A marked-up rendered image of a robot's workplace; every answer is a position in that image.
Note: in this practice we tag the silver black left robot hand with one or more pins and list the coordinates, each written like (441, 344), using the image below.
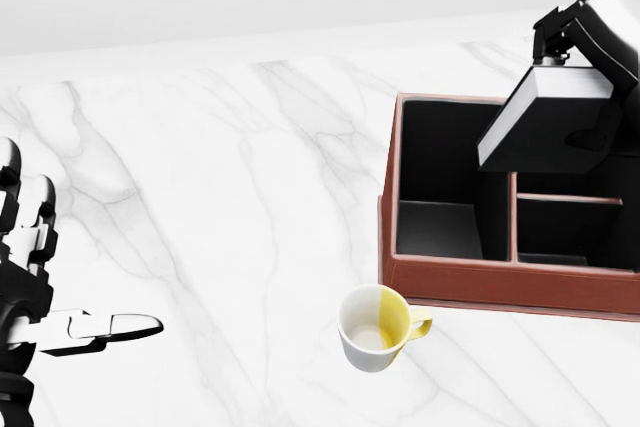
(25, 292)

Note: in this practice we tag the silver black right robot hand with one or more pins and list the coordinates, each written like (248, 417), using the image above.
(612, 42)

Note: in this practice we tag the black book with white pages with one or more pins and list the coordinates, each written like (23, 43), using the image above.
(540, 132)

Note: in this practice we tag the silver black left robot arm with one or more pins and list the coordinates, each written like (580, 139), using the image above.
(12, 402)

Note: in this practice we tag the red-brown desk caddy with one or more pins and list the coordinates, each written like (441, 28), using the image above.
(465, 279)

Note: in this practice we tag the white and yellow mug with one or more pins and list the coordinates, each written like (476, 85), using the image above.
(370, 342)

